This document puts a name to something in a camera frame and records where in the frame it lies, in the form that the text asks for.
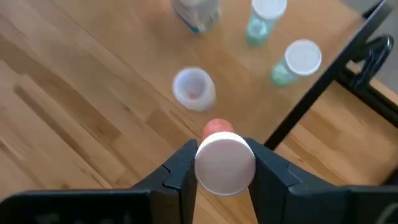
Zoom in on wooden shelf black metal frame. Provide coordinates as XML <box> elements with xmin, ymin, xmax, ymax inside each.
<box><xmin>46</xmin><ymin>0</ymin><xmax>394</xmax><ymax>152</ymax></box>

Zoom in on black metal rail frame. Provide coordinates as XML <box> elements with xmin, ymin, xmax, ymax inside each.
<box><xmin>335</xmin><ymin>70</ymin><xmax>398</xmax><ymax>129</ymax></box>

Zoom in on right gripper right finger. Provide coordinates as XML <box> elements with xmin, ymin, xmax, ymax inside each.
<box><xmin>244</xmin><ymin>138</ymin><xmax>343</xmax><ymax>224</ymax></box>

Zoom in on white labelled medicine bottle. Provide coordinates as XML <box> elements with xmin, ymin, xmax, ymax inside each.
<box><xmin>171</xmin><ymin>0</ymin><xmax>220</xmax><ymax>35</ymax></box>

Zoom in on teal vial white cap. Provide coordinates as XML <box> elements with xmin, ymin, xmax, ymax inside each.
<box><xmin>269</xmin><ymin>38</ymin><xmax>323</xmax><ymax>88</ymax></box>
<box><xmin>245</xmin><ymin>0</ymin><xmax>289</xmax><ymax>47</ymax></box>

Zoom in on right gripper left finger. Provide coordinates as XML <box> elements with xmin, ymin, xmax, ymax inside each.
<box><xmin>129</xmin><ymin>139</ymin><xmax>199</xmax><ymax>224</ymax></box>

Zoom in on clear vial white cap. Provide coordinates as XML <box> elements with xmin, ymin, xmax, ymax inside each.
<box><xmin>171</xmin><ymin>66</ymin><xmax>217</xmax><ymax>112</ymax></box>

